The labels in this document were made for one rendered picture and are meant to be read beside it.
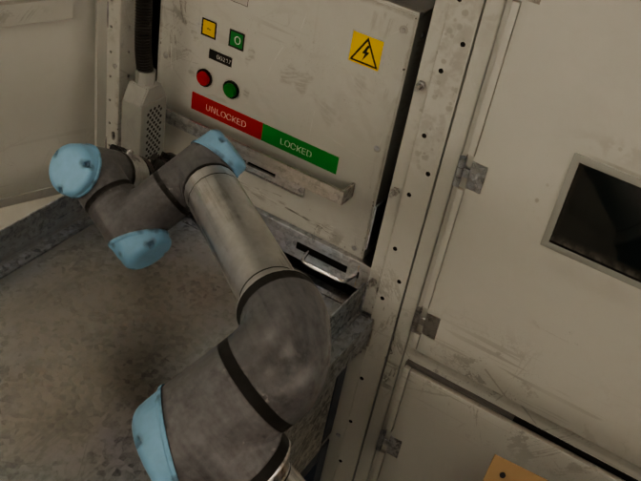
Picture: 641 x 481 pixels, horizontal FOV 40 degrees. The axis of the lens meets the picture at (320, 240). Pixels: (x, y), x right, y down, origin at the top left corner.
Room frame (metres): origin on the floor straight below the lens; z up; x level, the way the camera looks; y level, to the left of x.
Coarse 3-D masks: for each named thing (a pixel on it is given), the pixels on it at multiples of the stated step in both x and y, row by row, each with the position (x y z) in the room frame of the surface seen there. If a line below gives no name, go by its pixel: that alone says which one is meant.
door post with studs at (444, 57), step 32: (448, 0) 1.22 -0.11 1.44; (480, 0) 1.20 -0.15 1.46; (448, 32) 1.21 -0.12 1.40; (448, 64) 1.21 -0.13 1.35; (416, 96) 1.23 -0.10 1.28; (448, 96) 1.20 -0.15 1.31; (416, 128) 1.22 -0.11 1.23; (416, 160) 1.21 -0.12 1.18; (416, 192) 1.21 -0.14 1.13; (384, 224) 1.23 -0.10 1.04; (416, 224) 1.20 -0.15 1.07; (384, 256) 1.22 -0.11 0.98; (384, 288) 1.21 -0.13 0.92; (384, 320) 1.21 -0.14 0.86; (384, 352) 1.20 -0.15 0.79; (352, 416) 1.21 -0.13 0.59; (352, 448) 1.21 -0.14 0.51
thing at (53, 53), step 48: (0, 0) 1.38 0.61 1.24; (48, 0) 1.42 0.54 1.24; (0, 48) 1.38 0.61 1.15; (48, 48) 1.44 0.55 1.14; (0, 96) 1.37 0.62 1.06; (48, 96) 1.43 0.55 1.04; (96, 96) 1.47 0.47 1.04; (0, 144) 1.37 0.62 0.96; (48, 144) 1.43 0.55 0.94; (96, 144) 1.47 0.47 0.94; (0, 192) 1.36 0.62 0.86; (48, 192) 1.40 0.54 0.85
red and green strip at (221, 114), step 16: (192, 96) 1.45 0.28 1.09; (208, 112) 1.44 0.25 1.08; (224, 112) 1.42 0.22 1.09; (240, 128) 1.41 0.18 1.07; (256, 128) 1.39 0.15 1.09; (272, 128) 1.38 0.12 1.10; (272, 144) 1.38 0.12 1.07; (288, 144) 1.36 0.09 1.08; (304, 144) 1.35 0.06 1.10; (320, 160) 1.33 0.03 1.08; (336, 160) 1.32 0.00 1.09
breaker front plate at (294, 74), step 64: (192, 0) 1.46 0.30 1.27; (256, 0) 1.41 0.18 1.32; (320, 0) 1.35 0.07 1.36; (192, 64) 1.46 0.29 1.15; (256, 64) 1.40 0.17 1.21; (320, 64) 1.35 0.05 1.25; (384, 64) 1.30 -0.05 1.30; (320, 128) 1.34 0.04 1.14; (384, 128) 1.29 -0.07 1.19; (256, 192) 1.38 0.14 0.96
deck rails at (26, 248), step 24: (48, 216) 1.27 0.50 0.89; (72, 216) 1.33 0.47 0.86; (0, 240) 1.17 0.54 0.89; (24, 240) 1.22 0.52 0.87; (48, 240) 1.25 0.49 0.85; (0, 264) 1.16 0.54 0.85; (24, 264) 1.18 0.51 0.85; (360, 288) 1.21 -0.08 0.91; (336, 312) 1.13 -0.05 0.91; (360, 312) 1.22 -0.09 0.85; (336, 336) 1.15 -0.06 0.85
